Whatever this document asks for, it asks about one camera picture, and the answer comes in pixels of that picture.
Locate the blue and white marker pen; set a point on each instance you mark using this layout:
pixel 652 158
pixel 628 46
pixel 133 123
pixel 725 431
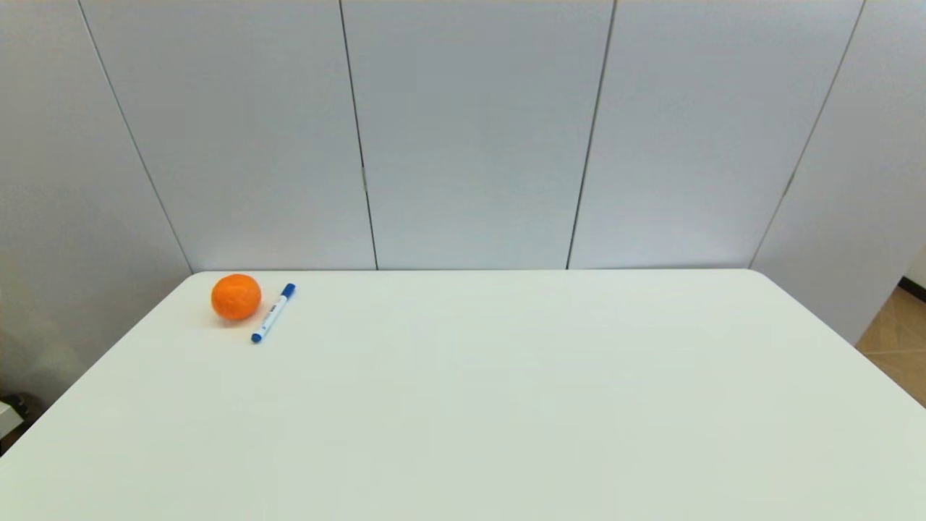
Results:
pixel 273 313

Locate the orange fruit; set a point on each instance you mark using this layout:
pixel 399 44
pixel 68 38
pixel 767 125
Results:
pixel 236 297

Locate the white box on floor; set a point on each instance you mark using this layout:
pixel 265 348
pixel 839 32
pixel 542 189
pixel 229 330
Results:
pixel 7 418

